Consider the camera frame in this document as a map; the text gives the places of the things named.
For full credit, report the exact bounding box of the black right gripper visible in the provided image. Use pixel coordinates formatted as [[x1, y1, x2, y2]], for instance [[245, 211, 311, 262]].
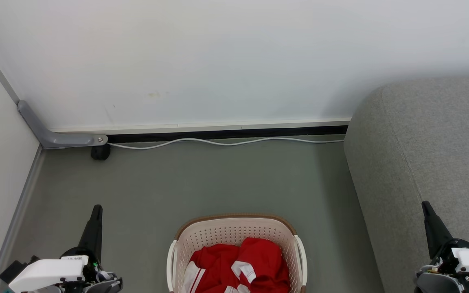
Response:
[[421, 201, 469, 273]]

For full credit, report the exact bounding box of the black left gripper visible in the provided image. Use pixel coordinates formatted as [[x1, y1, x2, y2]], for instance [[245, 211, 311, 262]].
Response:
[[61, 205, 103, 282]]

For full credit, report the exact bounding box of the beige perforated laundry basket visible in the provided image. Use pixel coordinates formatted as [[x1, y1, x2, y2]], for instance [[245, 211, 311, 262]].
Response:
[[167, 214, 308, 293]]

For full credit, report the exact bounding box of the grey partition foot bracket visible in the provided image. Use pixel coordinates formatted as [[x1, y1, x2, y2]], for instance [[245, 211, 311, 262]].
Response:
[[17, 100, 109, 149]]

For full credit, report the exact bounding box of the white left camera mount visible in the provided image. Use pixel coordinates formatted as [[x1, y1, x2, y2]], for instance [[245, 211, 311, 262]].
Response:
[[8, 255, 90, 293]]

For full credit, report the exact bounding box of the red and white garment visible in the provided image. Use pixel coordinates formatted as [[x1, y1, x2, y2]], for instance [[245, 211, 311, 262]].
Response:
[[181, 237, 291, 293]]

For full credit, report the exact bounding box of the grey fabric sofa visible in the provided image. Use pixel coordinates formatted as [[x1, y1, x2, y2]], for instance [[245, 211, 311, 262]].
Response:
[[344, 76, 469, 293]]

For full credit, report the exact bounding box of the white floor cable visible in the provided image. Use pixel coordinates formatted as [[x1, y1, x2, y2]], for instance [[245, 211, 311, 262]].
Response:
[[107, 137, 345, 150]]

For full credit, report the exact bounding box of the black caster wheel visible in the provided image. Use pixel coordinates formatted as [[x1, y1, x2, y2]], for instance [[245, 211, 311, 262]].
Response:
[[91, 144, 111, 161]]

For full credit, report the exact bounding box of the black baseboard strip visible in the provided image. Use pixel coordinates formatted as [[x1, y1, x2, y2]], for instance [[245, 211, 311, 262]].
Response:
[[106, 125, 348, 143]]

